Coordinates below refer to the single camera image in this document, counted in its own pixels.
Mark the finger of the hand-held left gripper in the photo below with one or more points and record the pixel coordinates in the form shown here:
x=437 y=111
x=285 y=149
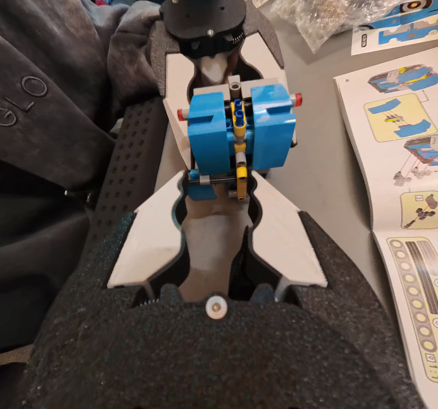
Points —
x=176 y=80
x=263 y=56

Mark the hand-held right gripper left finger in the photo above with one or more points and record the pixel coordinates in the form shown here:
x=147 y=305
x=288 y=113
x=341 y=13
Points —
x=147 y=244

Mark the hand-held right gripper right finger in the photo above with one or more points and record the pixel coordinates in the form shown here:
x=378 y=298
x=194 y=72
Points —
x=287 y=244

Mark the blue yellow toy brick model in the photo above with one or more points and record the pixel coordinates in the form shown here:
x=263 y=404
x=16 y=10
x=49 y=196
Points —
x=205 y=131

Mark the blue curved panel piece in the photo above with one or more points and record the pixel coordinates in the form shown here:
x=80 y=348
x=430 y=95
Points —
x=202 y=193

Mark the dark grey two-hole connector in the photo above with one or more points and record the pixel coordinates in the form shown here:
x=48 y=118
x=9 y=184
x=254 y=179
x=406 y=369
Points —
x=205 y=180

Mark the thin black axle rod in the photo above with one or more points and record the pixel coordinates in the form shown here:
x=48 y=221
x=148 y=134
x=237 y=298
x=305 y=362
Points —
x=219 y=181

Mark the person's left forearm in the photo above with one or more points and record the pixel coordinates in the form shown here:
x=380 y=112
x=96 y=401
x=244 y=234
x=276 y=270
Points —
x=130 y=46

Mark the grey desk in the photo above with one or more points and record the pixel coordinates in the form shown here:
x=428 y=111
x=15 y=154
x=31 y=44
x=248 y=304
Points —
x=325 y=159

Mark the white instruction booklet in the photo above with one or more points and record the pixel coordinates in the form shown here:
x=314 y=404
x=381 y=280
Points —
x=386 y=176

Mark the printed paper sheet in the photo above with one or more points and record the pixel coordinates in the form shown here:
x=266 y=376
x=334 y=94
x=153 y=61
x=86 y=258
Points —
x=393 y=35

